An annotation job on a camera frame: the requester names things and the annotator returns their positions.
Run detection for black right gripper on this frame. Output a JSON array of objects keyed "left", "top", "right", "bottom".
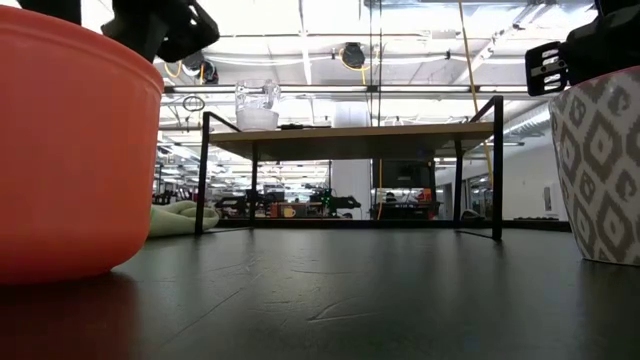
[{"left": 524, "top": 0, "right": 640, "bottom": 98}]

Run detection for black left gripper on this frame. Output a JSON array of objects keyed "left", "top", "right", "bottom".
[{"left": 17, "top": 0, "right": 222, "bottom": 64}]

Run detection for white grey patterned mug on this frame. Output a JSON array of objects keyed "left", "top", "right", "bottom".
[{"left": 548, "top": 66, "right": 640, "bottom": 267}]

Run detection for orange plastic cup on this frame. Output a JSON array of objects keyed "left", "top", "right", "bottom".
[{"left": 0, "top": 5, "right": 166, "bottom": 287}]

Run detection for clear glass mug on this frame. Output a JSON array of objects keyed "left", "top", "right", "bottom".
[{"left": 234, "top": 78, "right": 283, "bottom": 133}]

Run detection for wooden shelf with black legs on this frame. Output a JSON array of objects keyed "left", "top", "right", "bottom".
[{"left": 193, "top": 94, "right": 504, "bottom": 242}]

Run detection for ceiling light strip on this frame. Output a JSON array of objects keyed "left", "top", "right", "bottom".
[{"left": 162, "top": 83, "right": 531, "bottom": 95}]

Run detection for pale green cloth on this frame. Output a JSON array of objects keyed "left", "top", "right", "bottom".
[{"left": 148, "top": 200, "right": 221, "bottom": 239}]

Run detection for black rectangular screen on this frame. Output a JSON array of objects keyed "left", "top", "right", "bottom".
[{"left": 371, "top": 159, "right": 437, "bottom": 191}]

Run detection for black hanging cable loop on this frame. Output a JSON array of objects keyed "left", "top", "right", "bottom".
[{"left": 180, "top": 94, "right": 207, "bottom": 113}]

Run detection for black ceiling cable reel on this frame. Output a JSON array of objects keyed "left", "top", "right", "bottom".
[
  {"left": 339, "top": 41, "right": 369, "bottom": 71},
  {"left": 198, "top": 58, "right": 220, "bottom": 86}
]

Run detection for thin yellow cable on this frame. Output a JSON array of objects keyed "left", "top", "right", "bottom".
[{"left": 456, "top": 0, "right": 496, "bottom": 189}]

